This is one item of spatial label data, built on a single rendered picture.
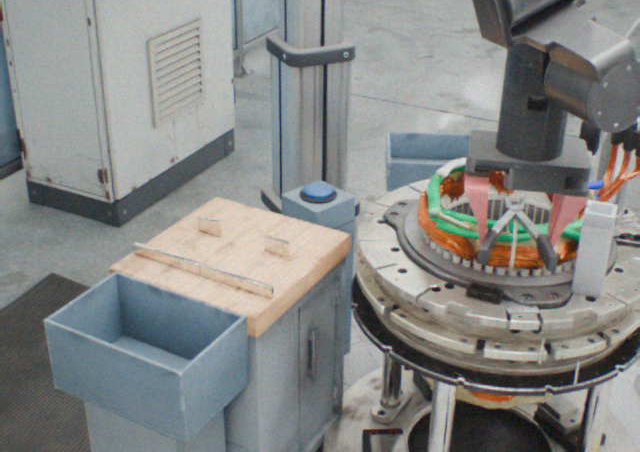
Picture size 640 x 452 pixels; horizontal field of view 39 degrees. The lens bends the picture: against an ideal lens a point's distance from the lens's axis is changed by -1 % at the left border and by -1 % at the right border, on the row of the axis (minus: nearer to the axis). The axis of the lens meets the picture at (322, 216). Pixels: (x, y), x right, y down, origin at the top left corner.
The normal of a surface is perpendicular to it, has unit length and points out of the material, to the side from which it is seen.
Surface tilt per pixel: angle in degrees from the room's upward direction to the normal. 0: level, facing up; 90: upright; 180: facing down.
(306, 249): 0
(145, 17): 90
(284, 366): 90
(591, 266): 90
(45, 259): 0
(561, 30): 21
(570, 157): 1
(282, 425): 90
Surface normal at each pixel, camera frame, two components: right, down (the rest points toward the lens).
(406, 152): -0.05, 0.47
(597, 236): -0.37, 0.44
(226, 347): 0.87, 0.24
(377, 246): 0.01, -0.88
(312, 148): 0.43, 0.43
